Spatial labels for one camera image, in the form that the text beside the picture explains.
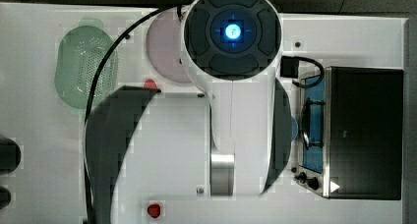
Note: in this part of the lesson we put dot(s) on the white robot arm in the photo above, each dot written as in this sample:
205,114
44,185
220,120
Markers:
231,51

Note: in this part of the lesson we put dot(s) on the black toaster oven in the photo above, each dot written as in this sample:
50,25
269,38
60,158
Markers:
351,133

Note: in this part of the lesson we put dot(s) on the red plush strawberry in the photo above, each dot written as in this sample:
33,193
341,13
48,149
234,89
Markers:
150,84

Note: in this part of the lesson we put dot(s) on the purple round plate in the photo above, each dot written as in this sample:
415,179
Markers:
163,47

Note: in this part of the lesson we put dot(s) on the blue round bowl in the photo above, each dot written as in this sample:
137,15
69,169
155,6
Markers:
294,128

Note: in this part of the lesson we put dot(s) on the small red plush fruit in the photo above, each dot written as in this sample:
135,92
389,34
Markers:
154,210

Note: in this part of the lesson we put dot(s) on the green perforated colander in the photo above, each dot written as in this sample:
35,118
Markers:
79,55

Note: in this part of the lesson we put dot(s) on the black object at left edge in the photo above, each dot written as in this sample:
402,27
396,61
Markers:
10,156

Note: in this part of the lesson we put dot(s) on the black small object left edge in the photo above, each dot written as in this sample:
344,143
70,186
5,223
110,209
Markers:
5,197

